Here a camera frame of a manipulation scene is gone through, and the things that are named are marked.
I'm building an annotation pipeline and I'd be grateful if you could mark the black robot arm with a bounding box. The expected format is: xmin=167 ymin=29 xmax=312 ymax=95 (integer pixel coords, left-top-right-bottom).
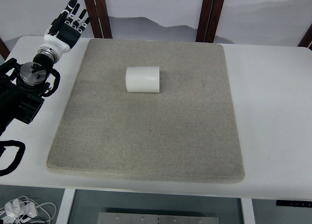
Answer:
xmin=0 ymin=46 xmax=60 ymax=133

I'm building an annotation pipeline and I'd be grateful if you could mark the left brown wooden screen frame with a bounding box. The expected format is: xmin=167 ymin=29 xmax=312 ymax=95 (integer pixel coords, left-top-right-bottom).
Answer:
xmin=84 ymin=0 xmax=113 ymax=39

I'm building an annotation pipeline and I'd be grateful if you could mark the black sleeved cable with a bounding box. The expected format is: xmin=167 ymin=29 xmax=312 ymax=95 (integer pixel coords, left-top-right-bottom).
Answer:
xmin=0 ymin=140 xmax=26 ymax=177

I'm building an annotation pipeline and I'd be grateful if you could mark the grey metal base plate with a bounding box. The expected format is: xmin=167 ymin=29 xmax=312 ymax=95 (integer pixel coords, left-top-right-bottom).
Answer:
xmin=97 ymin=212 xmax=220 ymax=224

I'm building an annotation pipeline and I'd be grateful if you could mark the white table leg left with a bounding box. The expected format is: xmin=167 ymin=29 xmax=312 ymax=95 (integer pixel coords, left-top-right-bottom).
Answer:
xmin=56 ymin=188 xmax=76 ymax=224

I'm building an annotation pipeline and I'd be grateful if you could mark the white ribbed cup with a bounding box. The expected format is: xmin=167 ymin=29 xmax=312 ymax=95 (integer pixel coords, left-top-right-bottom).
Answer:
xmin=125 ymin=66 xmax=160 ymax=93

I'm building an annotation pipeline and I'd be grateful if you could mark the beige felt mat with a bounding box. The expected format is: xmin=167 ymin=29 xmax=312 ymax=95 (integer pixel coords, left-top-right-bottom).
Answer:
xmin=47 ymin=39 xmax=245 ymax=183

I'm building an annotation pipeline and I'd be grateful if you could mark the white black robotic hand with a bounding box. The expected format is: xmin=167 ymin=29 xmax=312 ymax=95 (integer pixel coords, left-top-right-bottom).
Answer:
xmin=44 ymin=0 xmax=91 ymax=53

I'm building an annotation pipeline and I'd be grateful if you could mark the right brown wooden screen frame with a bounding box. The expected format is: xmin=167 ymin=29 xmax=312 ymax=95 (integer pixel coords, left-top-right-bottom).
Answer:
xmin=195 ymin=0 xmax=224 ymax=43

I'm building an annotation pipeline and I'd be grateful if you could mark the white table leg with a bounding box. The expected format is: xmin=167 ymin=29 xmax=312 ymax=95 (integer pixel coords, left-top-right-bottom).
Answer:
xmin=56 ymin=188 xmax=76 ymax=224
xmin=241 ymin=198 xmax=255 ymax=224

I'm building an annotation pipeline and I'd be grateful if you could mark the white table leg right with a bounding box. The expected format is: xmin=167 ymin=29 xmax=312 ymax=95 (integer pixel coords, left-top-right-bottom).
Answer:
xmin=241 ymin=198 xmax=255 ymax=224

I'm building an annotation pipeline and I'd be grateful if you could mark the brown wooden screen frame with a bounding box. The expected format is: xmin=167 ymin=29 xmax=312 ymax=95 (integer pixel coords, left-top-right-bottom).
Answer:
xmin=195 ymin=0 xmax=224 ymax=43
xmin=84 ymin=0 xmax=113 ymax=39

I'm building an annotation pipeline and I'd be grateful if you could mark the white charger with cables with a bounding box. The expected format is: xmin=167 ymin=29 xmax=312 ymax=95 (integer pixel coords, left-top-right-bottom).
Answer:
xmin=0 ymin=196 xmax=58 ymax=224

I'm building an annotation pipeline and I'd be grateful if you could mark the black desk control panel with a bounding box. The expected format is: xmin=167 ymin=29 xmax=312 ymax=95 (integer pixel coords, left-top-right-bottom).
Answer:
xmin=276 ymin=200 xmax=312 ymax=208

